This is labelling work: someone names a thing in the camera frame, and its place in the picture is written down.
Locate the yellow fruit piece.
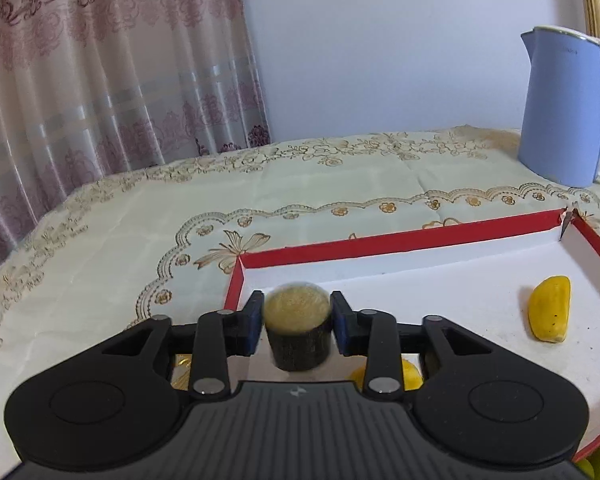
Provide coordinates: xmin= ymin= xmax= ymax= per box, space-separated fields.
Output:
xmin=349 ymin=357 xmax=424 ymax=392

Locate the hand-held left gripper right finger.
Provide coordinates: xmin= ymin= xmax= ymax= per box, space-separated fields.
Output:
xmin=331 ymin=290 xmax=481 ymax=401

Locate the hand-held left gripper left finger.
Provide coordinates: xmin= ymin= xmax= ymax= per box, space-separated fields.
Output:
xmin=101 ymin=290 xmax=266 ymax=401

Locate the red-rimmed white cardboard tray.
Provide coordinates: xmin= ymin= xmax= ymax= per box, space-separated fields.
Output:
xmin=223 ymin=207 xmax=600 ymax=464

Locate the pink floral curtain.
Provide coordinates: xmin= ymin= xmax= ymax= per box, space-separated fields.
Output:
xmin=0 ymin=0 xmax=273 ymax=288

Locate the blue electric kettle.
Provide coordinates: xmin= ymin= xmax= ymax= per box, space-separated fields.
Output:
xmin=517 ymin=25 xmax=600 ymax=189

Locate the yellow mango piece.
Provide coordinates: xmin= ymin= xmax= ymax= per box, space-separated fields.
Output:
xmin=528 ymin=274 xmax=572 ymax=344

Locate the dark-skinned sugarcane piece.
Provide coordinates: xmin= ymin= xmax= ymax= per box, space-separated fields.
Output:
xmin=263 ymin=282 xmax=333 ymax=372

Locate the cream embroidered tablecloth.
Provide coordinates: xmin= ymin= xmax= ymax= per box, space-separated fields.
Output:
xmin=0 ymin=125 xmax=600 ymax=480

